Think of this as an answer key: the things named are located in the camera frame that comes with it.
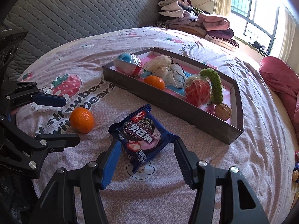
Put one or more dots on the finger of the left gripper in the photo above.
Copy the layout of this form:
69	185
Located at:
46	144
39	95

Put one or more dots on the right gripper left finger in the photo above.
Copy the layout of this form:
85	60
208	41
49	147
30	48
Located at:
57	201

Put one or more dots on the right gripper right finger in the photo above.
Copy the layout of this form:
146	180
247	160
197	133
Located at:
239	203

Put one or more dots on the orange tangerine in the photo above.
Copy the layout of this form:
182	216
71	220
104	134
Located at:
82	120
155	81

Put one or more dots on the blue cookie packet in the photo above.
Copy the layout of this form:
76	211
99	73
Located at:
142	136

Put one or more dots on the brown walnut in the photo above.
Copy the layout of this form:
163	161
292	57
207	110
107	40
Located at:
223	111

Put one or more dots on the blue surprise egg toy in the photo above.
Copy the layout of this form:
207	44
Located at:
128	64

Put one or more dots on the red surprise egg toy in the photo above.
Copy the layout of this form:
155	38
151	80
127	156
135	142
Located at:
197	90

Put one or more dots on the cream sheer scrunchie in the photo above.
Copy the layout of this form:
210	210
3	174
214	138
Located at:
163	66

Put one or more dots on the small colourful doll toy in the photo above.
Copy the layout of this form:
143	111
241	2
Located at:
295	174

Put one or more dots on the shallow grey cardboard box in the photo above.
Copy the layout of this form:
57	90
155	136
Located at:
173	101

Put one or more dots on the grey quilted headboard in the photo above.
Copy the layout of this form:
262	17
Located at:
52	23

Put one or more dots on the pink quilted blanket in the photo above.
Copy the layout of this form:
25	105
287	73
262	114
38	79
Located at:
284	82

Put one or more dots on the dark clothes on windowsill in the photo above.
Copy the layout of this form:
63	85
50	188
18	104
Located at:
259	47

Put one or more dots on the pile of folded clothes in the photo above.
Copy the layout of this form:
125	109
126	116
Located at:
181	15

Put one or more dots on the window with dark frame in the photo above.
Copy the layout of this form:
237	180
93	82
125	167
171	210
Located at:
255	20

